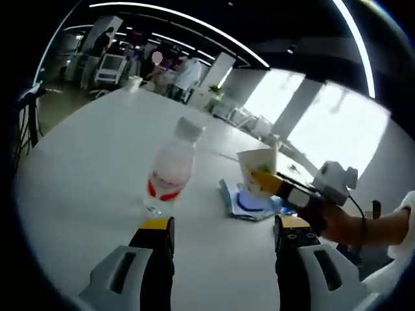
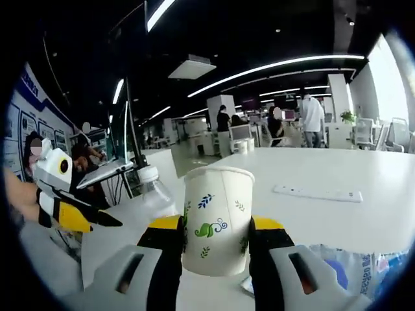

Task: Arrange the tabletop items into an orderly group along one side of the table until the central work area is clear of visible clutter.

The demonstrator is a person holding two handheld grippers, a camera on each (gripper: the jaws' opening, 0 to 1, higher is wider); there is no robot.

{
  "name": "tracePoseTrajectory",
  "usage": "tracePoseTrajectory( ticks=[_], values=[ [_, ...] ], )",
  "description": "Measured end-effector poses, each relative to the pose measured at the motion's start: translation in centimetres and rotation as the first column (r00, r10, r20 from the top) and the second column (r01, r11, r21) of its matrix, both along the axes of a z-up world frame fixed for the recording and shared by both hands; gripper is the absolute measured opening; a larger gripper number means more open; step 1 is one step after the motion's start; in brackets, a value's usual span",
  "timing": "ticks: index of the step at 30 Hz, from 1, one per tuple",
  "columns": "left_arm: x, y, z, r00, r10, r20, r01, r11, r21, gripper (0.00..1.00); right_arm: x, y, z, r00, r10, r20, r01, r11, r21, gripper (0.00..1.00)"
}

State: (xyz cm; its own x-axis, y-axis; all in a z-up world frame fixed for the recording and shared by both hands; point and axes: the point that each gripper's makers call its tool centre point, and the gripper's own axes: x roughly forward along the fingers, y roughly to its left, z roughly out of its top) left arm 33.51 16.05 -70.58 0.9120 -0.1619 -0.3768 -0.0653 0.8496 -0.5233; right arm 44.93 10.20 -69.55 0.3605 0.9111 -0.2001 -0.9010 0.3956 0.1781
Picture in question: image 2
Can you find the black screen stand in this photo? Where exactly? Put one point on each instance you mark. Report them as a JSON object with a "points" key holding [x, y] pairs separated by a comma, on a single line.
{"points": [[133, 129]]}

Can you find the small white paper cup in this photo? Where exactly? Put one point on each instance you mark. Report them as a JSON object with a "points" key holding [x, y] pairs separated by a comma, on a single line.
{"points": [[249, 144], [238, 147]]}

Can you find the grey mesh chair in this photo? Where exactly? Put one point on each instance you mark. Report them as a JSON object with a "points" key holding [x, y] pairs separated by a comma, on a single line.
{"points": [[45, 259]]}

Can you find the white ceiling air unit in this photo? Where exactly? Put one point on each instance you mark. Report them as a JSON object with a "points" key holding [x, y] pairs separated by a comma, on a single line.
{"points": [[191, 68]]}

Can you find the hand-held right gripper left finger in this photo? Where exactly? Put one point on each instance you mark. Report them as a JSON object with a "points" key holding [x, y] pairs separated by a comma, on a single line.
{"points": [[165, 265]]}

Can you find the straight ceiling light bar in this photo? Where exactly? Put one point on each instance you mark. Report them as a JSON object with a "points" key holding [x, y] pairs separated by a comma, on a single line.
{"points": [[160, 14], [118, 90]]}

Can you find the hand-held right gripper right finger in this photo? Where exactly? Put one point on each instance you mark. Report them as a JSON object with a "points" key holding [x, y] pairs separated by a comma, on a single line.
{"points": [[266, 265]]}

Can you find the open laptop on stand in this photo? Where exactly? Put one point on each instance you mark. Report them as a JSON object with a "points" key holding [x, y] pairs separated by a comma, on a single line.
{"points": [[103, 173]]}

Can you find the leaf print paper cup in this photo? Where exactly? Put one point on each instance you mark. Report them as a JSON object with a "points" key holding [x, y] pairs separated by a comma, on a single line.
{"points": [[217, 207]]}

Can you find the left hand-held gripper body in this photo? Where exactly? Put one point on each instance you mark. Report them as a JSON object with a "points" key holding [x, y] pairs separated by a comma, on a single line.
{"points": [[48, 168]]}

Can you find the green potted plant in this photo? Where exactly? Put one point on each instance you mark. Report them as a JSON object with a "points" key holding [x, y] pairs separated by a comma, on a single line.
{"points": [[348, 116]]}

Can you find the clear plastic water bottle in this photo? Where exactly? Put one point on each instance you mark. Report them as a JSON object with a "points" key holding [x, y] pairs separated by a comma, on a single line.
{"points": [[155, 194]]}

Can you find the curved ceiling light strip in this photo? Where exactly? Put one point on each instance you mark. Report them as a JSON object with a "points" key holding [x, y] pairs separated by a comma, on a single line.
{"points": [[275, 66]]}

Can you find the white cabinet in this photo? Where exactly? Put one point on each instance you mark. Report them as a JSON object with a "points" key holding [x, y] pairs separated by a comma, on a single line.
{"points": [[162, 158]]}

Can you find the white table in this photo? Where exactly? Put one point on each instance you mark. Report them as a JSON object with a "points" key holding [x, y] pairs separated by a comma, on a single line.
{"points": [[324, 226]]}

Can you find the large window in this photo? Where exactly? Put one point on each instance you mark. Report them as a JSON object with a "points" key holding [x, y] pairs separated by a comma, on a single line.
{"points": [[389, 90]]}

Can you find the white power strip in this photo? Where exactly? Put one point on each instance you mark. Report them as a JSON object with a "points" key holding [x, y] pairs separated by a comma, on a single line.
{"points": [[317, 193]]}

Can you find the white mesh office chair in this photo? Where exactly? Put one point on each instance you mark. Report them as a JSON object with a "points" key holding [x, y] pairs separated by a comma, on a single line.
{"points": [[240, 133]]}

